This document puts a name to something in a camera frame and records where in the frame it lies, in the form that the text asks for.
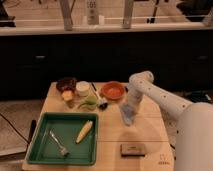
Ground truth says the dark brown bowl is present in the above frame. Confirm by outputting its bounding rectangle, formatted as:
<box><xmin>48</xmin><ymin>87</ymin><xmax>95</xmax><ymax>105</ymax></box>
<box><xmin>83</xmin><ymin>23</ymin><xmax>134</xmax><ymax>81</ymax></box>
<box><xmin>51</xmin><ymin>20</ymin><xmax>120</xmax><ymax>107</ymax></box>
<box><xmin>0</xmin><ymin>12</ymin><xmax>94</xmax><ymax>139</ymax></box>
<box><xmin>56</xmin><ymin>77</ymin><xmax>77</xmax><ymax>93</ymax></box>

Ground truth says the green toy vegetable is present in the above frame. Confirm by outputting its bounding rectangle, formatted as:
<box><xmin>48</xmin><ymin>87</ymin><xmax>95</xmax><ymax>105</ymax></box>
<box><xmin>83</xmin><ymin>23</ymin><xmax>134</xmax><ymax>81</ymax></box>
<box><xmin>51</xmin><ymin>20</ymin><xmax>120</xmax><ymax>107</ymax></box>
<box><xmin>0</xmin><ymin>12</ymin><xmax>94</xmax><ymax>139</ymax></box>
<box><xmin>79</xmin><ymin>96</ymin><xmax>97</xmax><ymax>110</ymax></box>

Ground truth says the metal fork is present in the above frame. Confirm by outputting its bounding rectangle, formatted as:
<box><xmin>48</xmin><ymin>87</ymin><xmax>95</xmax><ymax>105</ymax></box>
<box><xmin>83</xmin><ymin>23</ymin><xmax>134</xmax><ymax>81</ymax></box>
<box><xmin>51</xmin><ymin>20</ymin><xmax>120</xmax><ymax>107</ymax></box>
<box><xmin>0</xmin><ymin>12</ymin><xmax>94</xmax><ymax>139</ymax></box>
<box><xmin>49</xmin><ymin>131</ymin><xmax>69</xmax><ymax>156</ymax></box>

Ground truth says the white cup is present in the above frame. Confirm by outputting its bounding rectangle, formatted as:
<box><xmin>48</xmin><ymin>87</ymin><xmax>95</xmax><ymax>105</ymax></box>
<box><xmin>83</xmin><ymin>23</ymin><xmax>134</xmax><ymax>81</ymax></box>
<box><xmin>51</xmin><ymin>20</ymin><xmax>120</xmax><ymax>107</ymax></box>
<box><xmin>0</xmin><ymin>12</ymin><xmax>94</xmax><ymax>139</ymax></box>
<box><xmin>76</xmin><ymin>81</ymin><xmax>90</xmax><ymax>97</ymax></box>

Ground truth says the yellow corn cob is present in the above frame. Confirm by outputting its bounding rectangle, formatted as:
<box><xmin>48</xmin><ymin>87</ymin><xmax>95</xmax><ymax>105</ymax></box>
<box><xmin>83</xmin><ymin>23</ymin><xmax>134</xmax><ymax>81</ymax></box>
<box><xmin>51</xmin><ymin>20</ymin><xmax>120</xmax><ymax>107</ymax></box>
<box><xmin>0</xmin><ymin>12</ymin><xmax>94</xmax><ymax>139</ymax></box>
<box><xmin>76</xmin><ymin>121</ymin><xmax>93</xmax><ymax>143</ymax></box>

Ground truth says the yellow toy block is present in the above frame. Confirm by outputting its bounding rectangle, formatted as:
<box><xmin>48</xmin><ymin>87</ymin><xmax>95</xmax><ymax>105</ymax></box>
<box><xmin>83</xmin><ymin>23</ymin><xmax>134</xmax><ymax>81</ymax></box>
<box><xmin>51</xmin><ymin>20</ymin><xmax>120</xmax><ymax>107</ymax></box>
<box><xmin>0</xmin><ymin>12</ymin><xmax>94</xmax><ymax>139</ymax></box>
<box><xmin>62</xmin><ymin>90</ymin><xmax>74</xmax><ymax>102</ymax></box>

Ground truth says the orange bowl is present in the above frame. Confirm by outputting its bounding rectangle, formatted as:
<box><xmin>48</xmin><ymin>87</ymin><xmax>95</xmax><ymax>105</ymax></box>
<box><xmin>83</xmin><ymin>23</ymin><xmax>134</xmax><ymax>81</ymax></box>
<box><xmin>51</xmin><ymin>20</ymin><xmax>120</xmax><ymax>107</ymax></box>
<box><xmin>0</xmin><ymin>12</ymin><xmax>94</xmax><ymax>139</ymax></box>
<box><xmin>100</xmin><ymin>81</ymin><xmax>125</xmax><ymax>100</ymax></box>

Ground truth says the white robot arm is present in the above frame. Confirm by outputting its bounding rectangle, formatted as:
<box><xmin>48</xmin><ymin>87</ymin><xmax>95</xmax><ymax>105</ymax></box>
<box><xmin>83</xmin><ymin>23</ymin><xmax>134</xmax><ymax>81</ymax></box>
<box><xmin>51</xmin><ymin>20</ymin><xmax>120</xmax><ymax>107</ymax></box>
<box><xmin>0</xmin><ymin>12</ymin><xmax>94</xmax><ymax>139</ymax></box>
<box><xmin>128</xmin><ymin>71</ymin><xmax>213</xmax><ymax>171</ymax></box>

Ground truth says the light blue towel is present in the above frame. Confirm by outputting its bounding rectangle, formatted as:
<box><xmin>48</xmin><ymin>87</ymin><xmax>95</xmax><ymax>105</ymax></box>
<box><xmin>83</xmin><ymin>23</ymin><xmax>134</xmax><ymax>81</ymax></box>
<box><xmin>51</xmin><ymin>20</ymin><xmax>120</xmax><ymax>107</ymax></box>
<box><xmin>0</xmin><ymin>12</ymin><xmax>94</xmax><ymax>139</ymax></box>
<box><xmin>120</xmin><ymin>104</ymin><xmax>136</xmax><ymax>126</ymax></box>

